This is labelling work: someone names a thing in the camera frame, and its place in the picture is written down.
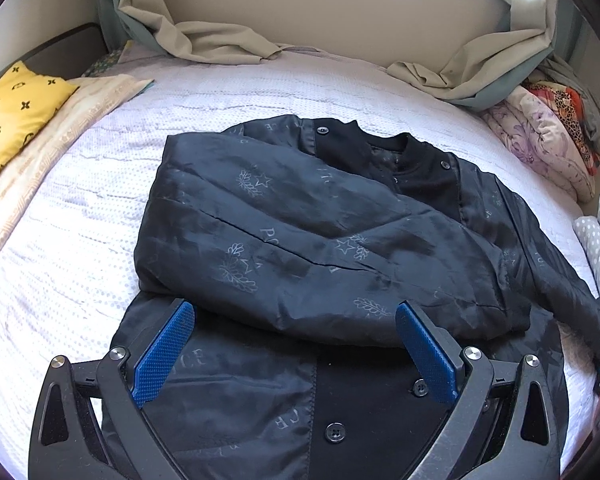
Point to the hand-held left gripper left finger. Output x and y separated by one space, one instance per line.
162 355

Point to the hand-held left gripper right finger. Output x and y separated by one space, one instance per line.
425 355

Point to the black printed jacket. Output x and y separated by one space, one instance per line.
280 220

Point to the pale floral quilt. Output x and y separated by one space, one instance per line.
545 145

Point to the beige patterned blanket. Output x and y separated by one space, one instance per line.
80 110

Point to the yellow patterned pillow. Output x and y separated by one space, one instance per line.
15 120

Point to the orange patterned cloth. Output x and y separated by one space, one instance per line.
565 100

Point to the floral pillow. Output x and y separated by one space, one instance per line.
105 62

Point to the grey cloth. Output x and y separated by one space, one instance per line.
580 80

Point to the dark headboard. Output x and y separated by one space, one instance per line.
65 50

